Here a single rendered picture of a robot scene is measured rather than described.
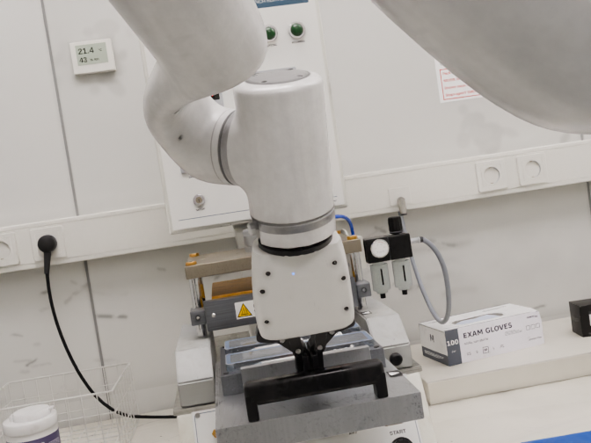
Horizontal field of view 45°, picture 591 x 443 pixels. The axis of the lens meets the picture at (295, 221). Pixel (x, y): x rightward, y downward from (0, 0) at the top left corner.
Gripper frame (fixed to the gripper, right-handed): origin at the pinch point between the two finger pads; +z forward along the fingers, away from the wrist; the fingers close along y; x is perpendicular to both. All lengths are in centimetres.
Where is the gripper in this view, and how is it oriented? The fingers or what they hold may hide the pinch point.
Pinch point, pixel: (309, 363)
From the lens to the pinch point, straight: 78.7
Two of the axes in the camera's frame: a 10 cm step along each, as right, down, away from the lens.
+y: 9.8, -1.5, 1.0
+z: 1.0, 9.2, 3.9
